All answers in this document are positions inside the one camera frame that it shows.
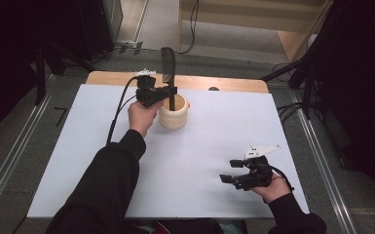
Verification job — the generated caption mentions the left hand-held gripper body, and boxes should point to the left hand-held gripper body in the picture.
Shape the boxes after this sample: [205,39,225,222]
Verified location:
[134,68,164,109]

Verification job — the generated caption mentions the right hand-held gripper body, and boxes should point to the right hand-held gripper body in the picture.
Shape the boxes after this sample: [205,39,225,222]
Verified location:
[236,144,282,192]

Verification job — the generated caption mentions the black comb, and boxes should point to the black comb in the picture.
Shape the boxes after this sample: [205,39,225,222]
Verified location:
[160,46,177,112]

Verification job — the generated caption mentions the cream ribbed cup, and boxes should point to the cream ribbed cup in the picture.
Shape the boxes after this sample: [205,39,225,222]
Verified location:
[158,93,190,131]

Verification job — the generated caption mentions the person's right hand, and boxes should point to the person's right hand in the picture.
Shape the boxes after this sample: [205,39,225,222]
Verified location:
[250,173,294,205]

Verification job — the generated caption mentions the person's left hand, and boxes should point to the person's left hand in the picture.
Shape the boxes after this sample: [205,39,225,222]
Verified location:
[127,98,166,139]

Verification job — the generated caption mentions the wooden table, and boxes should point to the wooden table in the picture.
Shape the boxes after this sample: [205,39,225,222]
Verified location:
[86,70,270,95]

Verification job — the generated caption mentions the white board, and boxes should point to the white board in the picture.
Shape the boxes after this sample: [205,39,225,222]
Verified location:
[26,83,310,219]

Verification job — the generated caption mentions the power strip with plugs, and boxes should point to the power strip with plugs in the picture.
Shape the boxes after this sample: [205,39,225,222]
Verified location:
[113,40,164,58]

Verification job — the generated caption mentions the person's lap clothing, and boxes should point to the person's lap clothing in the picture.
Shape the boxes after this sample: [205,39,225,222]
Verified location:
[123,218,248,234]

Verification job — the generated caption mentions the dark cabinet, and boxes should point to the dark cabinet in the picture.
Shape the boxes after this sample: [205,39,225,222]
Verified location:
[77,0,125,61]

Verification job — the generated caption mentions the light wooden shelf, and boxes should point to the light wooden shelf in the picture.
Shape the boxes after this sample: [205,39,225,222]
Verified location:
[177,0,334,64]

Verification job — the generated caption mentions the black tripod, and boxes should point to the black tripod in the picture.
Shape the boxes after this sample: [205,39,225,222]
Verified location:
[261,48,325,121]

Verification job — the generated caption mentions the black stand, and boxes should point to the black stand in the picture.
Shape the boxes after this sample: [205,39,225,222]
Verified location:
[33,40,96,106]

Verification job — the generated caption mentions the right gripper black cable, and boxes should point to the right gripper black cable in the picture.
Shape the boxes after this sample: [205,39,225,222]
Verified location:
[268,166,295,193]

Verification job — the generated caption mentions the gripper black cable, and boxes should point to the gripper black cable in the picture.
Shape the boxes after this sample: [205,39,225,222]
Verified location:
[268,166,295,193]
[105,75,140,146]

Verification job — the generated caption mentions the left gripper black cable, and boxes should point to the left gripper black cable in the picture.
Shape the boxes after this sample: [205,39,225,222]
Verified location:
[105,75,140,146]

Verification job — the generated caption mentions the hanging black cable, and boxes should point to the hanging black cable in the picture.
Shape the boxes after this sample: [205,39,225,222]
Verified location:
[178,0,201,56]

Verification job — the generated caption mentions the metal floor rail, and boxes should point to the metal floor rail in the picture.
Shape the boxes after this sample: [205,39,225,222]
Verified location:
[0,76,56,225]
[286,89,359,234]

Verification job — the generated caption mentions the black floor cables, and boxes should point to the black floor cables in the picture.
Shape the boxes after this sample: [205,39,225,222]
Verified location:
[276,101,306,126]

